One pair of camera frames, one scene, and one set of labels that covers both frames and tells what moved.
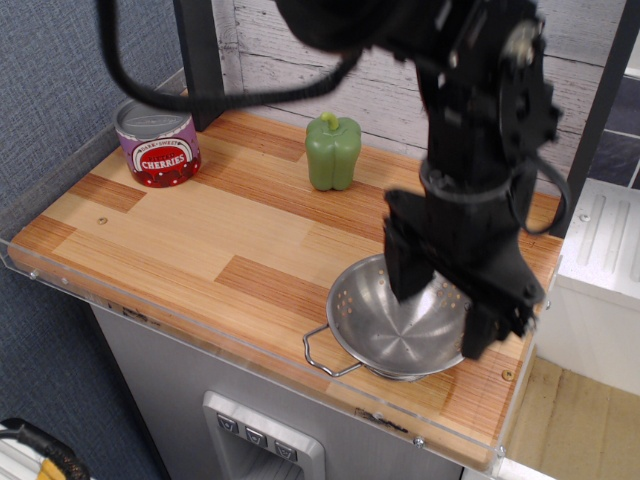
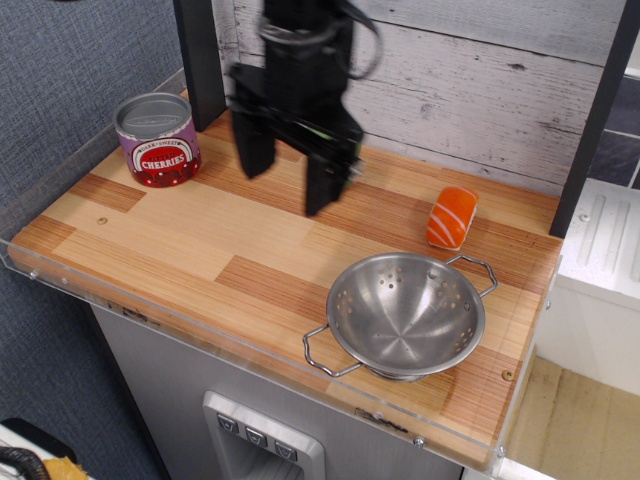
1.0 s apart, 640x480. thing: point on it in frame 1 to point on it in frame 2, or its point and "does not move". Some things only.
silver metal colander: x=394 y=339 does not move
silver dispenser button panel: x=249 y=444 does not move
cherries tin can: x=160 y=144 does not move
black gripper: x=464 y=231 to x=298 y=97
